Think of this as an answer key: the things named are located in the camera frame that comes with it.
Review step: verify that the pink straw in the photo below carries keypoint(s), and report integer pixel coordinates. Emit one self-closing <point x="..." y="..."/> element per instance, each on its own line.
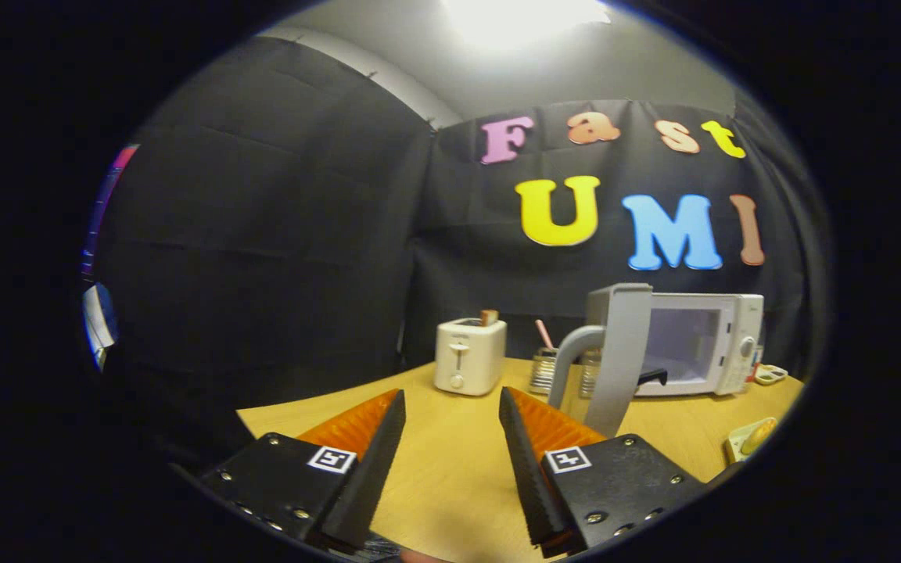
<point x="544" y="335"/>

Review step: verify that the brown toast slice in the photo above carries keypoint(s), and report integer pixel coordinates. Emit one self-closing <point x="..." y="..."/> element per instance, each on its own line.
<point x="489" y="317"/>

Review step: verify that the cream toaster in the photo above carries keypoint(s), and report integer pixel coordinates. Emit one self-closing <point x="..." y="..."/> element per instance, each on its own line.
<point x="470" y="356"/>

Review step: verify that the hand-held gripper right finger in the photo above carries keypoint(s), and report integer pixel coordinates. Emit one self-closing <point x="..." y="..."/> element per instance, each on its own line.
<point x="533" y="485"/>

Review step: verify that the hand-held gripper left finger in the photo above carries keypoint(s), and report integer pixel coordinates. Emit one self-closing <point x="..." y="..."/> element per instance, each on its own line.
<point x="368" y="477"/>

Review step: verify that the large ceiling light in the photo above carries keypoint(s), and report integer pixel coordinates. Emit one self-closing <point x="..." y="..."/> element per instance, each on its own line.
<point x="525" y="19"/>

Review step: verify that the white microwave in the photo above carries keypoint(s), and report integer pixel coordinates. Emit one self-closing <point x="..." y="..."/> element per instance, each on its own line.
<point x="622" y="344"/>

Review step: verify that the pale yellow food dish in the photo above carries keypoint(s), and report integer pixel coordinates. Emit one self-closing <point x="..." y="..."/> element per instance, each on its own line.
<point x="734" y="447"/>

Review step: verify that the white and blue board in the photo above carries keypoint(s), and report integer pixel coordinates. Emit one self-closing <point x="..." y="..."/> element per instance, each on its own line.
<point x="98" y="324"/>

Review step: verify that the white divided bean dish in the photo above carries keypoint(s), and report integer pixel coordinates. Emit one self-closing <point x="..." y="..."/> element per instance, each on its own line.
<point x="771" y="374"/>

